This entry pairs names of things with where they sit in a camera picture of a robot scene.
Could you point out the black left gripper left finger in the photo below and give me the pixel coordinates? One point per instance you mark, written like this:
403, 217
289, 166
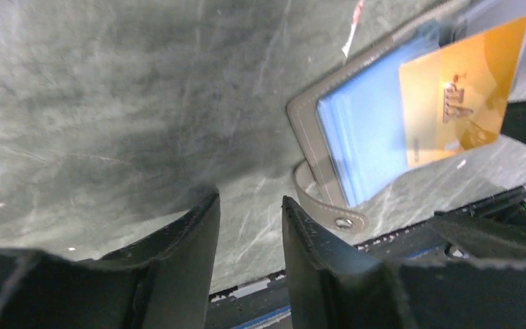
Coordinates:
160, 281

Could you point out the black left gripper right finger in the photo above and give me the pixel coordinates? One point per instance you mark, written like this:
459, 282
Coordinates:
331, 284

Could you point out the orange credit card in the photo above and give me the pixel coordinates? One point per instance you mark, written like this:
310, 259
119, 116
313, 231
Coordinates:
455, 98

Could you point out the grey leather card holder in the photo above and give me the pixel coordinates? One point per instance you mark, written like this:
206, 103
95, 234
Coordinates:
350, 124

